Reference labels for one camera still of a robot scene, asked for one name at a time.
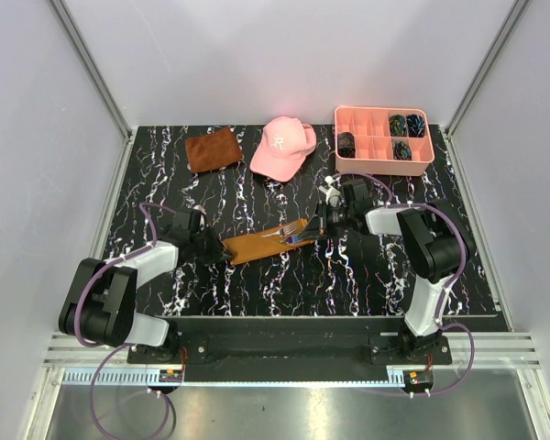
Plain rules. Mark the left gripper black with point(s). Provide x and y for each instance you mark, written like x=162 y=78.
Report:
x=219 y=252

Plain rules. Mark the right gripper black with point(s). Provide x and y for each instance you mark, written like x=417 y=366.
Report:
x=314 y=228

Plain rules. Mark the orange cloth napkin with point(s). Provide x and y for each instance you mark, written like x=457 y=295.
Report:
x=267 y=243

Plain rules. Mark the silver fork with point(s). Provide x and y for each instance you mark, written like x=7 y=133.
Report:
x=285 y=230

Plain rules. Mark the iridescent rainbow fork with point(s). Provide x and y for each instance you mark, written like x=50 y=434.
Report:
x=293 y=240

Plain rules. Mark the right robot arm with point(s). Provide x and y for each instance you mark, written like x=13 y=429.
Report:
x=435 y=244

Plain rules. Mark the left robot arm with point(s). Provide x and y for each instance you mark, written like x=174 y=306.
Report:
x=100 y=307

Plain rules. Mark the pink baseball cap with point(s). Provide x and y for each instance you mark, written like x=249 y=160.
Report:
x=285 y=144

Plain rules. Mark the dark rolled sock left compartment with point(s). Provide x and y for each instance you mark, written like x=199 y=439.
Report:
x=346 y=145

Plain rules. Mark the pink divided organizer tray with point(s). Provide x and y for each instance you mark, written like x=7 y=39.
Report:
x=370 y=127

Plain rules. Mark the brown folded cloth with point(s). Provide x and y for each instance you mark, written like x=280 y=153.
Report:
x=213 y=151

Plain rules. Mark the teal patterned rolled sock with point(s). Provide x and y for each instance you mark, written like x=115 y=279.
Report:
x=401 y=150

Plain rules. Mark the green patterned rolled sock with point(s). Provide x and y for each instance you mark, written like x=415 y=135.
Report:
x=398 y=126

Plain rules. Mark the blue patterned rolled sock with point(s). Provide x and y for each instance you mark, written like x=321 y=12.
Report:
x=416 y=126

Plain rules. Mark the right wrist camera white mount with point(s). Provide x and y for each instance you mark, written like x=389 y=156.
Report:
x=332 y=196

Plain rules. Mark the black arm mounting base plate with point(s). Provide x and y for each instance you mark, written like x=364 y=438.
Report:
x=290 y=351

